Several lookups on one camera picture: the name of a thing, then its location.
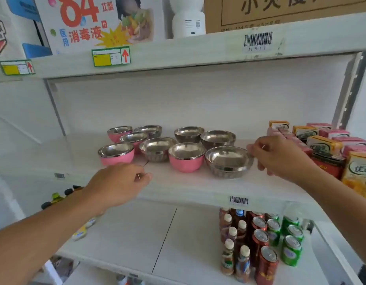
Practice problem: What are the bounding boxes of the person's left hand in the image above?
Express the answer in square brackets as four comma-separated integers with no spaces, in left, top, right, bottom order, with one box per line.
[83,163,153,210]

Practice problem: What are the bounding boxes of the person's right hand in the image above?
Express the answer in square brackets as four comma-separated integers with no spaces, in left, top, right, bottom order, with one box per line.
[246,135,317,187]

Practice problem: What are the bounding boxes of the pink steel bowl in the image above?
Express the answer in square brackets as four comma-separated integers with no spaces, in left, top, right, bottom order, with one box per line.
[120,132,149,155]
[107,126,134,143]
[97,142,135,167]
[168,142,206,173]

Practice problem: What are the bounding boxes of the silver steel bowl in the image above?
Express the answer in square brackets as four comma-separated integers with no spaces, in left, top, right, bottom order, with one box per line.
[139,137,177,163]
[134,125,163,139]
[174,126,205,144]
[200,130,237,150]
[205,146,255,179]

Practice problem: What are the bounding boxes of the white metal shelf rack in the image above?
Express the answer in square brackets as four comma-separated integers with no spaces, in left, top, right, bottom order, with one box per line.
[0,11,366,285]

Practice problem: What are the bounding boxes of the person's right forearm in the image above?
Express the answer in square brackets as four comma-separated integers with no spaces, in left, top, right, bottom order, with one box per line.
[301,163,366,274]

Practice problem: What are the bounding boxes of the person's left forearm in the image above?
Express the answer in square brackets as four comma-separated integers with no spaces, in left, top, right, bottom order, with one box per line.
[0,184,108,285]

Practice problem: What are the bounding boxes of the red black drink carton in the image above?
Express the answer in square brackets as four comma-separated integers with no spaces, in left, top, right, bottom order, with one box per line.
[310,151,345,179]

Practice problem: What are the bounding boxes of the group of yellow juice bottles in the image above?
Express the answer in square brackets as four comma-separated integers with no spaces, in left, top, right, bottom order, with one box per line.
[40,184,98,241]

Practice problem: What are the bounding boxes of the group of brown tea bottles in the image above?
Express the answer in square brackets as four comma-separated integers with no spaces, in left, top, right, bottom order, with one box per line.
[219,207,251,284]

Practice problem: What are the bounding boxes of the green yellow price tag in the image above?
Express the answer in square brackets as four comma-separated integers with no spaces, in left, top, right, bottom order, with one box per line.
[91,46,131,67]
[0,59,36,76]

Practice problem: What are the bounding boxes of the brown cardboard carton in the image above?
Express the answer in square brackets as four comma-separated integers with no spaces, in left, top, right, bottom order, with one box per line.
[204,0,366,34]

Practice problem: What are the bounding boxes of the white carton with red print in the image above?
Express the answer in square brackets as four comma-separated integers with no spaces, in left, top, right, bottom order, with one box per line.
[33,0,166,55]

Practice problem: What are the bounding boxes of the white plastic jug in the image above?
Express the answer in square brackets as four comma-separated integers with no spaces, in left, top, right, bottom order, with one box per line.
[170,0,206,39]

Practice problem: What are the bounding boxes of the white blue carton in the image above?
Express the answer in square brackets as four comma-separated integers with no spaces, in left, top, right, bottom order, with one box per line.
[0,0,53,61]

